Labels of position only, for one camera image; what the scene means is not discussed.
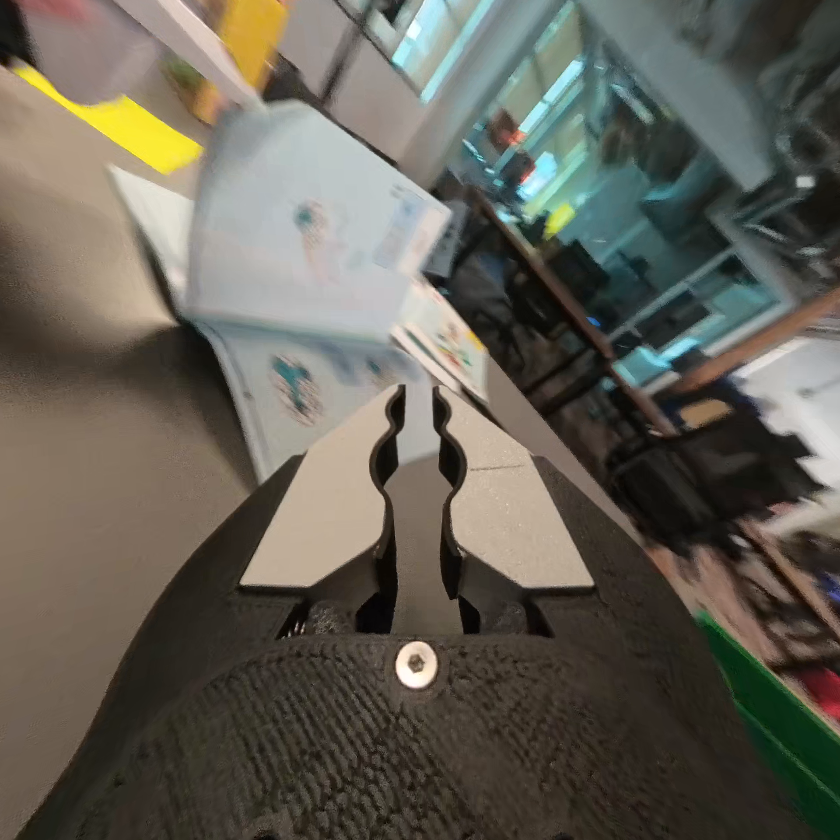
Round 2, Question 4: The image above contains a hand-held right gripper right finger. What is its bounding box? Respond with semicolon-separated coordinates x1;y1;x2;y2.
432;385;597;601

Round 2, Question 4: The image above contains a light blue instruction booklet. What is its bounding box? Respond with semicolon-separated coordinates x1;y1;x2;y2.
108;98;454;483

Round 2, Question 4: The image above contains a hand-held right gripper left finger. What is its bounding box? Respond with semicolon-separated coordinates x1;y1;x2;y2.
239;384;406;592

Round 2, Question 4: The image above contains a yellow sticky note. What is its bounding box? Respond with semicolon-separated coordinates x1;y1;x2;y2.
12;62;204;177

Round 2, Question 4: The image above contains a long wooden table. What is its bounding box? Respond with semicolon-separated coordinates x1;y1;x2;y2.
469;187;680;439

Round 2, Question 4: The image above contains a yellow lego box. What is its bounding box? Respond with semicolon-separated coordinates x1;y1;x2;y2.
157;0;293;127

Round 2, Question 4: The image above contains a green plastic bin stack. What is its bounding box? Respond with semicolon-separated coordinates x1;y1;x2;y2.
694;610;840;840

